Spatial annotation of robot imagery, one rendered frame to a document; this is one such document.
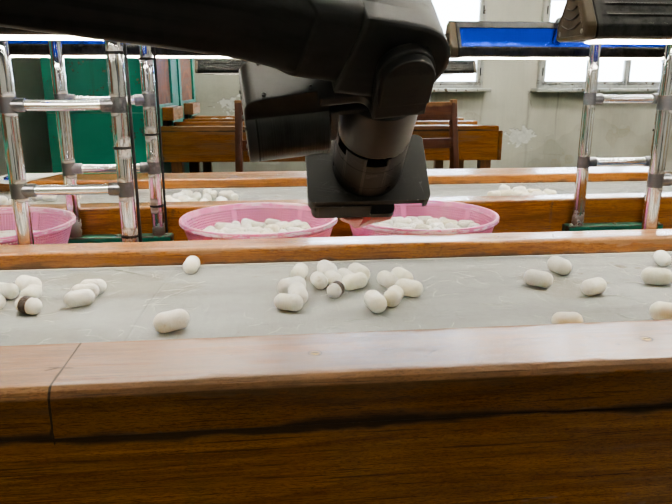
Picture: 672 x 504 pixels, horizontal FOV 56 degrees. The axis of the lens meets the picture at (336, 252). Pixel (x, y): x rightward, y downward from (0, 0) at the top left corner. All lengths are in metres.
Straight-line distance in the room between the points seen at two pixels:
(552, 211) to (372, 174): 0.89
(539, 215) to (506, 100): 4.73
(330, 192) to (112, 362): 0.23
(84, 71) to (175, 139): 0.54
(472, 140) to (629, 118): 3.12
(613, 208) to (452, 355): 0.90
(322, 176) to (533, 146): 5.66
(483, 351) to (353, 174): 0.19
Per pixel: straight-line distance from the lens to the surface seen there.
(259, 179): 1.58
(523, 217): 1.33
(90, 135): 3.56
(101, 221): 1.27
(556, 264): 0.90
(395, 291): 0.73
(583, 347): 0.61
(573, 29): 0.87
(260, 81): 0.43
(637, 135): 6.56
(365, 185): 0.51
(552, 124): 6.21
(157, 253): 0.92
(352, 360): 0.54
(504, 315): 0.74
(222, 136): 3.46
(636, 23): 0.87
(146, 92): 1.20
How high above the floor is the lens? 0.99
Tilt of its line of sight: 15 degrees down
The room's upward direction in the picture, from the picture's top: straight up
